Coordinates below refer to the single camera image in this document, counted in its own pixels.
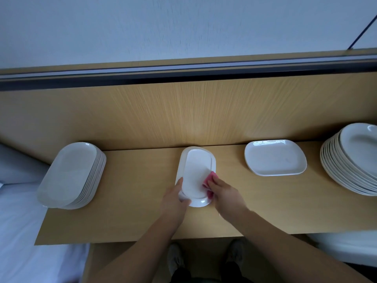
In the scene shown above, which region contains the stack of white round plates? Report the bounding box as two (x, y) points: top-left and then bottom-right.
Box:
(320, 122), (377, 196)

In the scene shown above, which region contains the pink cleaning cloth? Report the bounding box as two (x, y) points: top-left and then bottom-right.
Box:
(203, 171), (218, 201)

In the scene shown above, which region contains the person's left hand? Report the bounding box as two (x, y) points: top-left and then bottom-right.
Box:
(161, 178), (191, 224)

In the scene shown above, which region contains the person's right hand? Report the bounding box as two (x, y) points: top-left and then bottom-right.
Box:
(203, 173), (249, 224)

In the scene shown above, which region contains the pile of white oblong plates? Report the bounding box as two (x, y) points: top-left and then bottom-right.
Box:
(37, 142), (107, 210)

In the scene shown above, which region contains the white glossy rectangular plate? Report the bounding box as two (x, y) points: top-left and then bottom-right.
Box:
(176, 147), (217, 208)

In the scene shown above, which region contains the white bed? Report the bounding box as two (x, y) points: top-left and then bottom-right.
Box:
(0, 182), (89, 283)

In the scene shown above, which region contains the stack of white rectangular plates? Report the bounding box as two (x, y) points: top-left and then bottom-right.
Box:
(244, 139), (308, 176)

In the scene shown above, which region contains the person's right forearm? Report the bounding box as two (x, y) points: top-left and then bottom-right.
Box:
(230, 210), (369, 283)

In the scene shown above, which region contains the black wall rail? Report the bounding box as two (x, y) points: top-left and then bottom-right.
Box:
(0, 56), (377, 91)

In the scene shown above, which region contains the person's left forearm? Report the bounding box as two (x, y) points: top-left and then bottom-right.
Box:
(94, 212), (185, 283)

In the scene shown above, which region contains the grey upholstered headboard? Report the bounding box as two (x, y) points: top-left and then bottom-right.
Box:
(0, 143), (51, 185)

